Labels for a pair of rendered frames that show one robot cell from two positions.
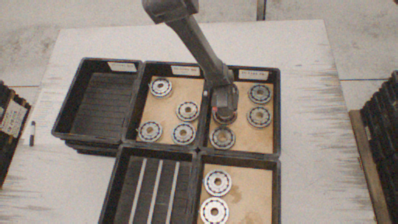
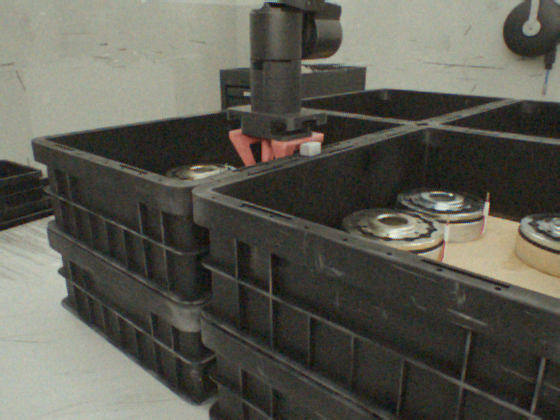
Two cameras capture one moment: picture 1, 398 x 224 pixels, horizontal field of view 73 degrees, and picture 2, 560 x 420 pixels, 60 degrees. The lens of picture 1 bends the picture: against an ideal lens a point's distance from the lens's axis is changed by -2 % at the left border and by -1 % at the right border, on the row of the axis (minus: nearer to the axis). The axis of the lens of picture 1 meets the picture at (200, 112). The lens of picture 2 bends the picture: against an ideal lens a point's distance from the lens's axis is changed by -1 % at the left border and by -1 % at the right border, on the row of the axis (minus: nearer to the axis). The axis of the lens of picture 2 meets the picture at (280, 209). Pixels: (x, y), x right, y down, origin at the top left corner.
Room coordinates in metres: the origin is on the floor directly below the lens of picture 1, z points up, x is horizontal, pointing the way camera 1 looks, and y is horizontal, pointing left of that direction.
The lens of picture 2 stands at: (1.03, 0.16, 1.04)
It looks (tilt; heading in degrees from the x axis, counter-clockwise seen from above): 20 degrees down; 207
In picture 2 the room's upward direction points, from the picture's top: straight up
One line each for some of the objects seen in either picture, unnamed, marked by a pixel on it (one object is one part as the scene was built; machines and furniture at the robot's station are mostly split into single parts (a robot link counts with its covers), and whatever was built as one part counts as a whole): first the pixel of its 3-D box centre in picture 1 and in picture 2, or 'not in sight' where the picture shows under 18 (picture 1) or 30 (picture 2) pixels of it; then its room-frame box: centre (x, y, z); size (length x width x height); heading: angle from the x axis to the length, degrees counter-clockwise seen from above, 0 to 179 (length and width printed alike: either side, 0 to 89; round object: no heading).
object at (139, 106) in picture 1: (170, 107); (466, 240); (0.60, 0.12, 0.87); 0.40 x 0.30 x 0.11; 165
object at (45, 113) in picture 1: (50, 114); not in sight; (0.77, 0.77, 0.70); 0.33 x 0.23 x 0.01; 171
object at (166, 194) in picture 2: (242, 107); (237, 139); (0.52, -0.16, 0.92); 0.40 x 0.30 x 0.02; 165
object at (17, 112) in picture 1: (13, 118); not in sight; (0.98, 1.21, 0.41); 0.31 x 0.02 x 0.16; 171
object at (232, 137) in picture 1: (222, 137); not in sight; (0.43, -0.07, 0.86); 0.10 x 0.10 x 0.01
